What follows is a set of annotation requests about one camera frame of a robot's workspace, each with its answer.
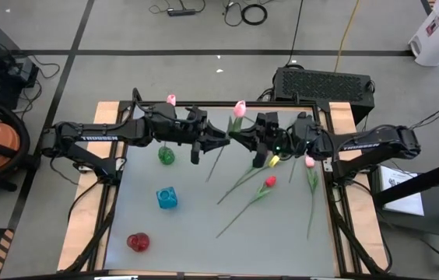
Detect coiled black cable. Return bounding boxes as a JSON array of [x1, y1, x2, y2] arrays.
[[241, 2, 269, 26]]

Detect wooden table side board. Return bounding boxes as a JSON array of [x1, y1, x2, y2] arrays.
[[320, 101, 390, 272], [58, 101, 127, 272]]

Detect long yellow cable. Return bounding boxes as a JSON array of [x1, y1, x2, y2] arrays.
[[334, 0, 360, 74]]

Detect blue cut-glass vase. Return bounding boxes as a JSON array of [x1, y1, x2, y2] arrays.
[[156, 186, 179, 210]]

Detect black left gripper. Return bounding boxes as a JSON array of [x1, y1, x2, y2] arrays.
[[176, 104, 231, 164]]

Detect green glass vase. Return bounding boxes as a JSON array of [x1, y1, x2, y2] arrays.
[[157, 146, 176, 166]]

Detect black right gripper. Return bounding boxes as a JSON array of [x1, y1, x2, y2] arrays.
[[230, 111, 285, 168]]

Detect long black cable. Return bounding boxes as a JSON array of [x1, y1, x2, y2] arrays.
[[284, 0, 305, 67]]

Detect black perforated computer case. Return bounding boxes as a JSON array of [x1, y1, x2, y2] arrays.
[[272, 66, 376, 118]]

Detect black power strip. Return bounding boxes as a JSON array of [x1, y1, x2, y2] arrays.
[[167, 7, 197, 17]]

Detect black aluminium table frame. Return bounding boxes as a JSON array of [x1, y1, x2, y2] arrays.
[[61, 87, 394, 280]]

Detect red artificial tulip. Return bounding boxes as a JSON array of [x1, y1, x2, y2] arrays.
[[216, 165, 271, 205], [215, 175, 278, 239]]

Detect red glass vase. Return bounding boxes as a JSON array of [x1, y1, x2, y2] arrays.
[[126, 232, 151, 253]]

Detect white paper booklet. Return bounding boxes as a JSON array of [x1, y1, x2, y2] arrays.
[[378, 165, 426, 217]]

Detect pink artificial tulip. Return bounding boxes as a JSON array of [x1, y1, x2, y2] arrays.
[[205, 100, 248, 183], [163, 93, 177, 151], [304, 155, 320, 240]]

